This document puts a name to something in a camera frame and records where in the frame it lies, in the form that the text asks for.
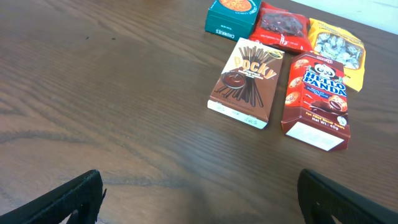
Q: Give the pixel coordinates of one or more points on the brown Pocky box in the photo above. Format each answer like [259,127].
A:
[247,84]

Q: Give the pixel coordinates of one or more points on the teal cookie box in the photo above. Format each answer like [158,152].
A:
[232,19]

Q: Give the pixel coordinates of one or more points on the red Hello Panda box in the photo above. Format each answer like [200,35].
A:
[316,109]

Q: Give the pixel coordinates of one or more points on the yellow candy bag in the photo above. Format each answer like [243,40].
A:
[338,44]

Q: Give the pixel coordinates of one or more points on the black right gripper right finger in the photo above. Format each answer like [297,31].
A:
[322,200]

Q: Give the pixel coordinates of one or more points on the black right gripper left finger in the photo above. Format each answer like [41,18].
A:
[77,201]

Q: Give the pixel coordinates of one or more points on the red raisin bag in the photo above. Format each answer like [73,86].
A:
[281,29]

